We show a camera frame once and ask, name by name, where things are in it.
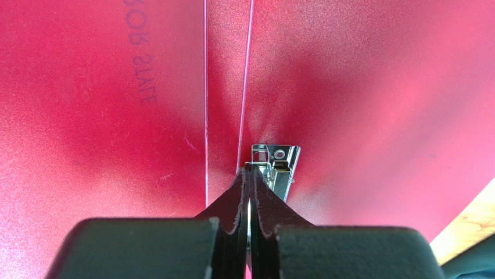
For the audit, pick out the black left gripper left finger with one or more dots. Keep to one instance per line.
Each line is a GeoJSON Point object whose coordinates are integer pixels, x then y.
{"type": "Point", "coordinates": [212, 244]}

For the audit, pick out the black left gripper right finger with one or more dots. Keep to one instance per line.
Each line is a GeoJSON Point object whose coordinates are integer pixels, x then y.
{"type": "Point", "coordinates": [285, 245]}

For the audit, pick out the metal folder clip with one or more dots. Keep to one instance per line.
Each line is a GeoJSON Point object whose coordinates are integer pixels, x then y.
{"type": "Point", "coordinates": [277, 164]}

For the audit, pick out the red plastic folder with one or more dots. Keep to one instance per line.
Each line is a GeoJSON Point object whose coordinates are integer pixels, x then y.
{"type": "Point", "coordinates": [148, 109]}

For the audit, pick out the dark blue folded cloth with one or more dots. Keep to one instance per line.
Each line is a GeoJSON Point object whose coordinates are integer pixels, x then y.
{"type": "Point", "coordinates": [475, 262]}

